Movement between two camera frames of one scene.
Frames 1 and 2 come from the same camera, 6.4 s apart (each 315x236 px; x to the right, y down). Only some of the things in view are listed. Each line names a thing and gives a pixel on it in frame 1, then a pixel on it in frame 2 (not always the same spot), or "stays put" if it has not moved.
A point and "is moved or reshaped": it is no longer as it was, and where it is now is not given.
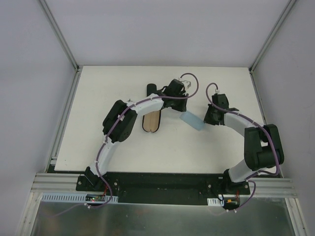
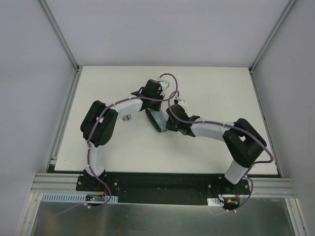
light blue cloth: (192, 120) is moved or reshaped
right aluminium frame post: (271, 35) stays put
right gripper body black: (210, 115) → (173, 121)
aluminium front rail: (266, 187) stays put
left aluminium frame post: (60, 35) stays put
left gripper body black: (162, 91) → (152, 103)
